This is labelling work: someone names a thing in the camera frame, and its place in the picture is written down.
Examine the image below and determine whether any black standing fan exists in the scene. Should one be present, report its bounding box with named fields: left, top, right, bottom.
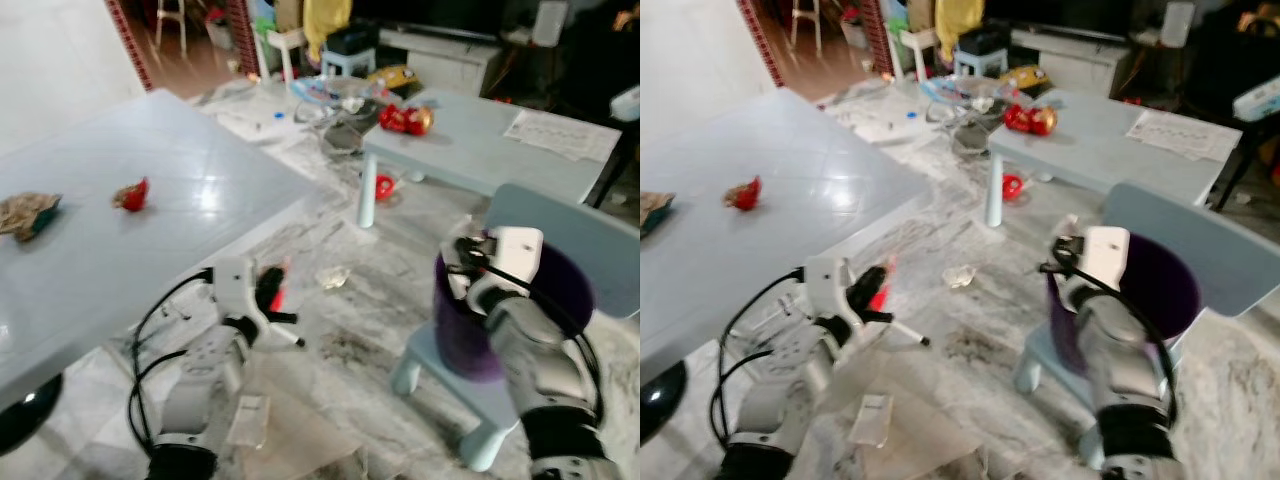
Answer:
left=0, top=373, right=63, bottom=457
left=640, top=360, right=689, bottom=446

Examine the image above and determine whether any light blue plastic chair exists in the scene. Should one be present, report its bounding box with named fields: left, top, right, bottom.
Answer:
left=390, top=183, right=641, bottom=471
left=1012, top=182, right=1280, bottom=466

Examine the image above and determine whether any yellow printed bag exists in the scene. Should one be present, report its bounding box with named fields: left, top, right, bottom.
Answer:
left=1000, top=65, right=1051, bottom=96
left=368, top=65, right=421, bottom=96

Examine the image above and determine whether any red white patterned door frame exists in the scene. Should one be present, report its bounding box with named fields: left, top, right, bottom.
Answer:
left=862, top=0, right=896, bottom=76
left=105, top=0, right=159, bottom=91
left=737, top=0, right=786, bottom=86
left=225, top=0, right=263, bottom=79

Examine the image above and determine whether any black box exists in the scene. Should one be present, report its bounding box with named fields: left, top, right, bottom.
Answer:
left=958, top=25, right=1011, bottom=56
left=325, top=25, right=379, bottom=56

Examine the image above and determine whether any white plastic jug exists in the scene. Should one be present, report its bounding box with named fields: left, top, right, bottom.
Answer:
left=533, top=0, right=569, bottom=46
left=1162, top=0, right=1196, bottom=46

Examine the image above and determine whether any purple rubbish bin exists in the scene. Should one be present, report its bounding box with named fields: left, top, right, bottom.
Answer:
left=1045, top=232, right=1203, bottom=379
left=432, top=228, right=596, bottom=383

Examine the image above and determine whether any brown and teal snack wrapper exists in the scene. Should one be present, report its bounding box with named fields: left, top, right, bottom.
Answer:
left=640, top=192, right=676, bottom=239
left=0, top=192, right=63, bottom=244

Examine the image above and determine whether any yellow hanging cloth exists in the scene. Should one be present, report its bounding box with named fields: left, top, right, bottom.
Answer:
left=935, top=0, right=986, bottom=61
left=303, top=0, right=353, bottom=61

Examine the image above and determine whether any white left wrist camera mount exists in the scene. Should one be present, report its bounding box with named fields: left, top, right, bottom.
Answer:
left=208, top=255, right=263, bottom=321
left=803, top=255, right=851, bottom=321

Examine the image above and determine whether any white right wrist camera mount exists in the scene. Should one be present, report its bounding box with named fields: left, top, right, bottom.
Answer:
left=478, top=226, right=546, bottom=291
left=1078, top=225, right=1133, bottom=291

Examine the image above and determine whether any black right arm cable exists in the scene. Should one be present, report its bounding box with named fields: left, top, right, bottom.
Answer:
left=1040, top=245, right=1181, bottom=421
left=470, top=245, right=606, bottom=421

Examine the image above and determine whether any white low cabinet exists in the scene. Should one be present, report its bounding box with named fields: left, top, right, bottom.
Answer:
left=378, top=28, right=506, bottom=96
left=1010, top=28, right=1136, bottom=96

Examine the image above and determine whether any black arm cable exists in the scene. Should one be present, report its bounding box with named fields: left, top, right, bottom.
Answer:
left=128, top=268, right=216, bottom=451
left=470, top=245, right=606, bottom=421
left=708, top=268, right=806, bottom=451
left=1040, top=245, right=1181, bottom=421

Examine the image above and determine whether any small light blue table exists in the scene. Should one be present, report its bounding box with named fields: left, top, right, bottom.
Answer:
left=985, top=88, right=1246, bottom=229
left=358, top=88, right=626, bottom=229

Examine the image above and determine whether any white small shelf stand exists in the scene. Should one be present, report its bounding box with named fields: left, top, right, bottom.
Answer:
left=265, top=28, right=306, bottom=81
left=898, top=28, right=936, bottom=81

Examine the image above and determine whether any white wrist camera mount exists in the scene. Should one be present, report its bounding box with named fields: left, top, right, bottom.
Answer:
left=478, top=226, right=546, bottom=291
left=1078, top=225, right=1133, bottom=291
left=208, top=255, right=263, bottom=321
left=803, top=255, right=851, bottom=321

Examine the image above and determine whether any red and gold snack bag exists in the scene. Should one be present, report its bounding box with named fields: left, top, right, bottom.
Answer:
left=1003, top=103, right=1059, bottom=137
left=378, top=103, right=436, bottom=137

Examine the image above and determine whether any brown translucent wrapper bag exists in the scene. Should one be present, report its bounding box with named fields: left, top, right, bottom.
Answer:
left=840, top=340, right=991, bottom=480
left=228, top=340, right=366, bottom=480

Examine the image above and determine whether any small blue plastic stool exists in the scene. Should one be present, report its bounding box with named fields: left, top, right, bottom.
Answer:
left=952, top=48, right=1009, bottom=79
left=320, top=48, right=379, bottom=79

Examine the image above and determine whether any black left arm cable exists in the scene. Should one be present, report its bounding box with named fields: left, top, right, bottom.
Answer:
left=128, top=268, right=216, bottom=451
left=708, top=268, right=806, bottom=451

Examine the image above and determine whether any clear bluish glass bowl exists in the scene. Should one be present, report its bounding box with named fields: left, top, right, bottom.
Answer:
left=920, top=75, right=1001, bottom=113
left=288, top=75, right=376, bottom=113

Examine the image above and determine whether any crumpled red wrapper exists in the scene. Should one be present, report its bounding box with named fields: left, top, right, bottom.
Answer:
left=112, top=177, right=151, bottom=213
left=724, top=176, right=763, bottom=212

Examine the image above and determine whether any printed newspaper sheet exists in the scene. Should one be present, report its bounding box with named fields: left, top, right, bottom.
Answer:
left=503, top=108, right=623, bottom=163
left=1125, top=108, right=1243, bottom=163

